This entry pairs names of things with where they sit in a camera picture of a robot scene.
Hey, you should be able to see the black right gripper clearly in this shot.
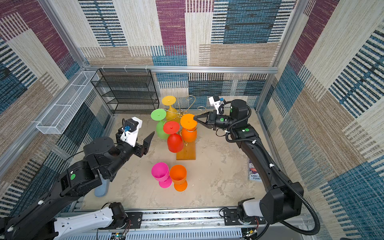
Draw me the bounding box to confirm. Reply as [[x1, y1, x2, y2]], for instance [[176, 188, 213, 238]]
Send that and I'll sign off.
[[193, 110, 236, 130]]

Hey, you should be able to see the light orange plastic wine glass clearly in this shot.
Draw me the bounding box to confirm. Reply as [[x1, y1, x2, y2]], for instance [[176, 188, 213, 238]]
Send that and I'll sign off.
[[180, 114, 198, 143]]

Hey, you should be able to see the magenta plastic wine glass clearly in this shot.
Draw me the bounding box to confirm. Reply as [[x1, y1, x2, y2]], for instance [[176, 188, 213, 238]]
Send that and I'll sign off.
[[151, 163, 172, 189]]

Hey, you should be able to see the dark orange plastic wine glass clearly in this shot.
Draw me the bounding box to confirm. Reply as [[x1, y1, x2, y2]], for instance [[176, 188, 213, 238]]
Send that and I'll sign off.
[[170, 165, 188, 192]]

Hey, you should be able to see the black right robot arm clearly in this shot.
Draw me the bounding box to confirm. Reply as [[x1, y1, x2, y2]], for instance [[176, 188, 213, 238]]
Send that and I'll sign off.
[[194, 100, 304, 225]]

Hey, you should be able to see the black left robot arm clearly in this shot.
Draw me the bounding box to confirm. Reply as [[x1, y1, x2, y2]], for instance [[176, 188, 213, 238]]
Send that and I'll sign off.
[[1, 133, 154, 240]]

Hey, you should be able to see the red plastic wine glass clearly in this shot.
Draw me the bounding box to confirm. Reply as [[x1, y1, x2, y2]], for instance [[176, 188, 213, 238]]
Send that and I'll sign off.
[[163, 121, 184, 153]]

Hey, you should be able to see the green plastic wine glass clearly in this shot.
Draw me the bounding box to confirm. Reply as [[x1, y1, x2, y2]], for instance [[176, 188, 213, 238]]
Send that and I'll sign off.
[[151, 109, 169, 140]]

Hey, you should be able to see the yellow plastic wine glass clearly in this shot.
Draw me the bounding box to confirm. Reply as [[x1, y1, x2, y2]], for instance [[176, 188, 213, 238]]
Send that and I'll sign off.
[[162, 96, 181, 123]]

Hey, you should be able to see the black mesh shelf rack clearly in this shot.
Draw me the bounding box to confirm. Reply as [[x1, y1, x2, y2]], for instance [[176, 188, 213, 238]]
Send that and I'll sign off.
[[91, 69, 160, 114]]

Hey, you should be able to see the light blue oblong object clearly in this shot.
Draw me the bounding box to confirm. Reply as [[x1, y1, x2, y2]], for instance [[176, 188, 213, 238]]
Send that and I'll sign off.
[[94, 178, 110, 198]]

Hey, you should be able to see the treehouse paperback book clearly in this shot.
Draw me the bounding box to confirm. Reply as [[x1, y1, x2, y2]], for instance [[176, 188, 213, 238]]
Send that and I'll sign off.
[[249, 159, 262, 182]]

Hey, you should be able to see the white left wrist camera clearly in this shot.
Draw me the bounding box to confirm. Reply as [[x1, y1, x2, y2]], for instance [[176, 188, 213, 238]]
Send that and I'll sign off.
[[116, 117, 143, 148]]

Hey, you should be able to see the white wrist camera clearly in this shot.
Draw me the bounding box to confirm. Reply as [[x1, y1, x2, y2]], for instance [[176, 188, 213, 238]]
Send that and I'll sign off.
[[208, 96, 226, 115], [116, 117, 143, 148]]

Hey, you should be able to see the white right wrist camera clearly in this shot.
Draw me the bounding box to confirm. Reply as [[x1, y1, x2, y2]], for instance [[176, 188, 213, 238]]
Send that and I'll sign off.
[[208, 96, 226, 115]]

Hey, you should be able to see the gold wire wine glass rack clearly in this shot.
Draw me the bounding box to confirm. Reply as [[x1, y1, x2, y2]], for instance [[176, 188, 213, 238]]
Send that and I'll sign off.
[[162, 96, 198, 161]]

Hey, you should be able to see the white wire wall basket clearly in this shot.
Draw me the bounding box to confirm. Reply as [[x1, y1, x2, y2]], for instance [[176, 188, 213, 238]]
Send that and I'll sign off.
[[36, 71, 96, 135]]

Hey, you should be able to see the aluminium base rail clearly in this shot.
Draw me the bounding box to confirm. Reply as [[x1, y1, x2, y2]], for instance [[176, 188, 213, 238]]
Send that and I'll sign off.
[[53, 205, 310, 240]]

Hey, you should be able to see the black corrugated cable conduit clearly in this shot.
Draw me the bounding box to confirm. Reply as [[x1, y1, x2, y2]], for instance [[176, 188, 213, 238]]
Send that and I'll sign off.
[[215, 100, 321, 240]]

